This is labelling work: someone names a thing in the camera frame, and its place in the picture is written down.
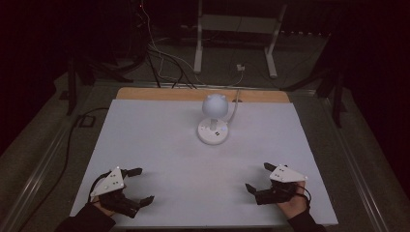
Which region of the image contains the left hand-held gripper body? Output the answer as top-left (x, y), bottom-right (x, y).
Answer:
top-left (90, 166), bottom-right (142, 218)

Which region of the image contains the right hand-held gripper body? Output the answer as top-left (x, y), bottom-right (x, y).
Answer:
top-left (255, 164), bottom-right (308, 206)

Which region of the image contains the person's left hand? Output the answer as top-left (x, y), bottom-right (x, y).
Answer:
top-left (93, 196), bottom-right (116, 218)

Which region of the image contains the person's right hand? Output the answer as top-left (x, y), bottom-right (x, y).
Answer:
top-left (277, 181), bottom-right (311, 220)

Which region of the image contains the white table mat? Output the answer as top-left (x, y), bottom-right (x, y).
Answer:
top-left (70, 99), bottom-right (338, 227)

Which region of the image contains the white globe table lamp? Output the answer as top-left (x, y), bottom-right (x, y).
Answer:
top-left (196, 93), bottom-right (230, 146)

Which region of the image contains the black stand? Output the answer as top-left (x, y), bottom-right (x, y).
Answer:
top-left (279, 35), bottom-right (348, 129)
top-left (66, 56), bottom-right (133, 116)

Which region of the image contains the white metal stand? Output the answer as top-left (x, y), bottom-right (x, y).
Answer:
top-left (192, 0), bottom-right (288, 79)

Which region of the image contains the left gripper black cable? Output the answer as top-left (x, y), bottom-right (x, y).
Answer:
top-left (87, 172), bottom-right (112, 203)

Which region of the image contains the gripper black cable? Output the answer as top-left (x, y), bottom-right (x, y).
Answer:
top-left (87, 172), bottom-right (112, 203)
top-left (291, 184), bottom-right (312, 209)

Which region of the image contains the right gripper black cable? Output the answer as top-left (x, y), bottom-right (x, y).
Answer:
top-left (291, 184), bottom-right (312, 209)

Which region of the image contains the black floor cable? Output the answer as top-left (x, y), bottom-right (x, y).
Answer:
top-left (18, 106), bottom-right (110, 232)

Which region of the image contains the white lamp cable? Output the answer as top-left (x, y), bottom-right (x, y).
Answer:
top-left (225, 88), bottom-right (242, 126)

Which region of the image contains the bundle of black cables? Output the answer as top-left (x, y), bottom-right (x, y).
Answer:
top-left (146, 47), bottom-right (197, 90)

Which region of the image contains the white floor cable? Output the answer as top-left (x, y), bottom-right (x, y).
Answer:
top-left (140, 0), bottom-right (244, 88)

